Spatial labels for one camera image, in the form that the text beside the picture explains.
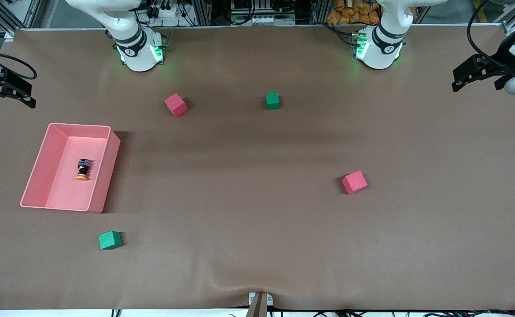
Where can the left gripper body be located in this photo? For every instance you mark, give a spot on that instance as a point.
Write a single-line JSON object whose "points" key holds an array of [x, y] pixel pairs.
{"points": [[502, 64]]}

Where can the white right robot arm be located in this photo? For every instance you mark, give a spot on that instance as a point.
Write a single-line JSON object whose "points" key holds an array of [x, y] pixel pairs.
{"points": [[134, 48]]}

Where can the pink foam cube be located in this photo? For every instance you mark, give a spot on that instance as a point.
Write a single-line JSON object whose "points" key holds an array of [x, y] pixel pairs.
{"points": [[354, 182], [176, 105]]}

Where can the aluminium camera post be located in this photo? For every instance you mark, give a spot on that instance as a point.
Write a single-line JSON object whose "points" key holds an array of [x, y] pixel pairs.
{"points": [[258, 304]]}

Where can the orange snack pile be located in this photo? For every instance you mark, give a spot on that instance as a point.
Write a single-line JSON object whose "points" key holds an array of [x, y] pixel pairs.
{"points": [[352, 11]]}

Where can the orange push button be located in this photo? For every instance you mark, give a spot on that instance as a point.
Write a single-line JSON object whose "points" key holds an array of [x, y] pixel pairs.
{"points": [[82, 169]]}

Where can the pink plastic bin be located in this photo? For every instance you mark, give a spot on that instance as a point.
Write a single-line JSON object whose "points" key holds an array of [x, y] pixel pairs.
{"points": [[70, 176]]}

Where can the brown table mat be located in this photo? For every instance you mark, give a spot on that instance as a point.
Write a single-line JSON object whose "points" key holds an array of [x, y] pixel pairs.
{"points": [[257, 229]]}

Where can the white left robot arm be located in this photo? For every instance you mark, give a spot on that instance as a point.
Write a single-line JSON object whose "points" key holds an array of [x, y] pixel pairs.
{"points": [[380, 48]]}

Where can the green foam cube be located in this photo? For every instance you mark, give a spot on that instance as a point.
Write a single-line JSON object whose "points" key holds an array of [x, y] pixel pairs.
{"points": [[109, 240], [272, 101]]}

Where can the white power strip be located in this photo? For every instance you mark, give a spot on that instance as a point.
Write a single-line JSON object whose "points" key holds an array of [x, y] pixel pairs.
{"points": [[164, 11]]}

